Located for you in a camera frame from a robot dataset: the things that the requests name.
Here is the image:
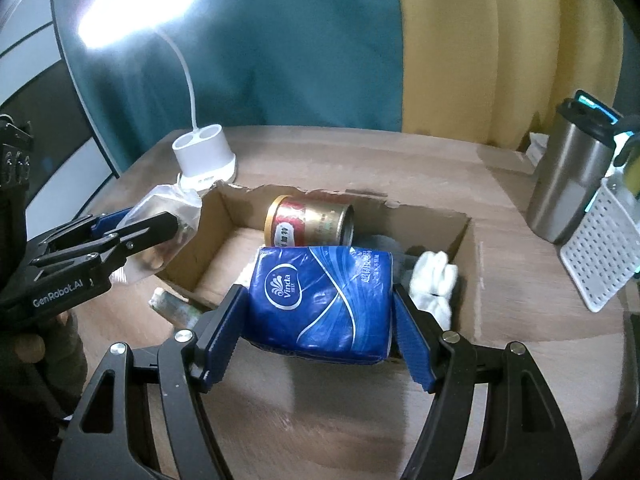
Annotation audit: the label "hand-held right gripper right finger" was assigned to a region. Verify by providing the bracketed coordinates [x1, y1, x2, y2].
[392, 284, 583, 480]

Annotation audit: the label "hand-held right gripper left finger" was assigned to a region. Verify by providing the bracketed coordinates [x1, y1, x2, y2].
[52, 284, 249, 480]

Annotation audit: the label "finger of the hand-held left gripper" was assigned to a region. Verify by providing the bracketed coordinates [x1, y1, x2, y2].
[30, 211, 181, 281]
[37, 210, 135, 251]

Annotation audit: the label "clear snack bag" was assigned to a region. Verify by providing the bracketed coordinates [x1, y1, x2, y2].
[112, 184, 203, 286]

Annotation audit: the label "light grey knit gloves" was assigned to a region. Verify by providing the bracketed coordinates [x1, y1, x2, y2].
[390, 247, 461, 328]

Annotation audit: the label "cardboard box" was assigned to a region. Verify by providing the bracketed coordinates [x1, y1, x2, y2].
[159, 182, 485, 361]

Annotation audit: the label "blue tissue pack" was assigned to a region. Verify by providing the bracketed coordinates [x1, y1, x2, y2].
[239, 245, 396, 366]

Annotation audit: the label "gold and red can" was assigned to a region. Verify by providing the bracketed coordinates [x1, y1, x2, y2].
[263, 195, 356, 248]

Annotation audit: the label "person's left hand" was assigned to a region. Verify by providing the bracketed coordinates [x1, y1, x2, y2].
[0, 310, 86, 386]

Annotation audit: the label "small orange green tissue packet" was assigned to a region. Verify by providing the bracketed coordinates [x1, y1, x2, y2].
[147, 287, 203, 328]

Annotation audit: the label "white desk lamp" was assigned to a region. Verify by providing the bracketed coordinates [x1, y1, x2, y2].
[75, 0, 238, 193]

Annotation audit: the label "white perforated plastic basket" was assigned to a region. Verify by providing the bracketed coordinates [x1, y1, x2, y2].
[559, 177, 640, 313]

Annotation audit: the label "teal curtain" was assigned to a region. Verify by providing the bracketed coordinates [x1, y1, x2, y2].
[50, 0, 406, 176]

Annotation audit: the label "stainless steel tumbler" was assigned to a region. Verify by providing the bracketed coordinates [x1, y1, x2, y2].
[526, 91, 623, 245]

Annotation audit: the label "small white box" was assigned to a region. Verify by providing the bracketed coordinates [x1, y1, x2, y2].
[525, 132, 551, 166]

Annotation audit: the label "yellow container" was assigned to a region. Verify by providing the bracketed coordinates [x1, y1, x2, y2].
[621, 152, 640, 202]

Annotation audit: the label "yellow curtain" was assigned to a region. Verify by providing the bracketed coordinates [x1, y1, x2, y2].
[392, 0, 626, 151]

